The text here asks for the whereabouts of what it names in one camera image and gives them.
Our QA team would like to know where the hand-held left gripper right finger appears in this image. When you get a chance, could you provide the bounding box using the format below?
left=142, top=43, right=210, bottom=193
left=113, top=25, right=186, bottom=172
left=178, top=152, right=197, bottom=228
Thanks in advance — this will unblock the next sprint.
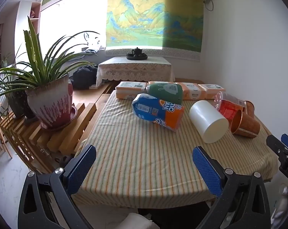
left=192, top=146, right=271, bottom=229

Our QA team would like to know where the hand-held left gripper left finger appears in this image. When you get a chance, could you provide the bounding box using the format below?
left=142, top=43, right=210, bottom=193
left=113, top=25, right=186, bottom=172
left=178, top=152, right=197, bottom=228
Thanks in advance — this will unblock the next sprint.
left=17, top=144, right=97, bottom=229

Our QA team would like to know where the white cup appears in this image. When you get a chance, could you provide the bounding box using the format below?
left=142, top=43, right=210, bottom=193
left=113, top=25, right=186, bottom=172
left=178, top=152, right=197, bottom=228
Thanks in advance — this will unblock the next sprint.
left=189, top=100, right=229, bottom=144

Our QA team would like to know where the copper cup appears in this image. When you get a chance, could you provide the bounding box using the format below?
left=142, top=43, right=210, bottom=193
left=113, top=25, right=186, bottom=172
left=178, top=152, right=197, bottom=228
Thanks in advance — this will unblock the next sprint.
left=230, top=110, right=261, bottom=139
left=243, top=101, right=255, bottom=120

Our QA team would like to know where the clear red label plastic cup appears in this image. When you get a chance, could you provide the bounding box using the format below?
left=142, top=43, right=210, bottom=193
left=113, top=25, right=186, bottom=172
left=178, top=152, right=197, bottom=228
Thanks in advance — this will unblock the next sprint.
left=214, top=91, right=245, bottom=121

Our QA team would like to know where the wooden slatted rack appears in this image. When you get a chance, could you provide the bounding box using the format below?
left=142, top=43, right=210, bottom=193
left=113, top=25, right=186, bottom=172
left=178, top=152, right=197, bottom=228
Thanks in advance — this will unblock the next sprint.
left=0, top=93, right=111, bottom=173

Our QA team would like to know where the white plastic bag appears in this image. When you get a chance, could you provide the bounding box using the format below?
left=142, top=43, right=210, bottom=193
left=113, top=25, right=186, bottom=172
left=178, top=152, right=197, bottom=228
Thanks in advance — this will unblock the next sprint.
left=271, top=183, right=288, bottom=229

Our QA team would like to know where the striped tablecloth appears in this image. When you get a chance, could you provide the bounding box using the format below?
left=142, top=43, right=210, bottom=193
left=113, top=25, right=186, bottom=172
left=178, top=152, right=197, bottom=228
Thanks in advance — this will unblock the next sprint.
left=71, top=93, right=280, bottom=208

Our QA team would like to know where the pink plant saucer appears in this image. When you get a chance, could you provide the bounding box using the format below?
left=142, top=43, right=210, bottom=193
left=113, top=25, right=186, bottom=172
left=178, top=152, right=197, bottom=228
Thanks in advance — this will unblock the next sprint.
left=40, top=105, right=78, bottom=131

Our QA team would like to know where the blue and orange snack packet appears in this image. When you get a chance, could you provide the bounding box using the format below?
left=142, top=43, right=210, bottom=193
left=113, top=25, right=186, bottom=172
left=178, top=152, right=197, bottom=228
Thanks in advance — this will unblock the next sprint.
left=132, top=93, right=185, bottom=132

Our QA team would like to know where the potted plant in glazed pot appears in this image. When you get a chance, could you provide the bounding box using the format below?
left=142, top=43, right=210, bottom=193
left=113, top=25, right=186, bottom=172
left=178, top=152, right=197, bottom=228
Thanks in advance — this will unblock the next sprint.
left=0, top=17, right=101, bottom=129

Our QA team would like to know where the white cloth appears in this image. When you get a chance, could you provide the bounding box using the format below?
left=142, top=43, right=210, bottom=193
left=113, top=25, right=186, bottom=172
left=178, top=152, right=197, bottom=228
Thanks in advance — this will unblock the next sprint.
left=118, top=212, right=160, bottom=229

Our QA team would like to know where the green bottle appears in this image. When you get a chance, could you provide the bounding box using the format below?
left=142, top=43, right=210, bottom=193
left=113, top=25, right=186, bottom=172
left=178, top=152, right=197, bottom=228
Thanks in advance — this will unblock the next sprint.
left=141, top=83, right=184, bottom=102

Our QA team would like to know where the dark cloth bag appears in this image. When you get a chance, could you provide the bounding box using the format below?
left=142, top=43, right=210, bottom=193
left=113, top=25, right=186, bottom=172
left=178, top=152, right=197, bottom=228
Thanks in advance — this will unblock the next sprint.
left=70, top=65, right=99, bottom=90

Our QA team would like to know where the potted plant in dark pot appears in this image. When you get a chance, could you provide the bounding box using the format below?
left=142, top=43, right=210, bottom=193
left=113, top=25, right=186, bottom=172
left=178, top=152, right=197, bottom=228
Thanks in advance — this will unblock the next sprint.
left=0, top=50, right=37, bottom=120

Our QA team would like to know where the small table with lace cloth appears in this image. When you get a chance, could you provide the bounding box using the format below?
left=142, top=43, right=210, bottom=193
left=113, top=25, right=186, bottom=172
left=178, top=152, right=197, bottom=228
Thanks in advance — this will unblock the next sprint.
left=96, top=57, right=175, bottom=88

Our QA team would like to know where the open book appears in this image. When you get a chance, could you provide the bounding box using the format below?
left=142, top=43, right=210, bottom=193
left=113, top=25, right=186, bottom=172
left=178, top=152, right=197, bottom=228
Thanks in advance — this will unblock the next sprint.
left=83, top=46, right=106, bottom=55

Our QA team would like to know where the black tea tray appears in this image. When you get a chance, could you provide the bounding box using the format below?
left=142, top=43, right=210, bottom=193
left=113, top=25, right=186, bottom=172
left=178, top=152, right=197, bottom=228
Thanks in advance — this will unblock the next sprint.
left=126, top=52, right=148, bottom=61

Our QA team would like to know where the air conditioner cable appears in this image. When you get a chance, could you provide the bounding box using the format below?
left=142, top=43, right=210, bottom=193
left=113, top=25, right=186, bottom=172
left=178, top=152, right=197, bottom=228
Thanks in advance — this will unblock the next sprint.
left=204, top=0, right=215, bottom=12

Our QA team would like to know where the landscape wall hanging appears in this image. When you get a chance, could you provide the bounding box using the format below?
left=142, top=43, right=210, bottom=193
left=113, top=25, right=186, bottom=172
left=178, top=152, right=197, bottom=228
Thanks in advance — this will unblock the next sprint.
left=105, top=0, right=204, bottom=62

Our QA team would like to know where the white wall shelf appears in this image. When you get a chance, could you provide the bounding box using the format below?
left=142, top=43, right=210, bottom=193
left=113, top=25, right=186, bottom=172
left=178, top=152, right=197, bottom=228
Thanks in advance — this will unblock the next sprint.
left=15, top=1, right=42, bottom=49

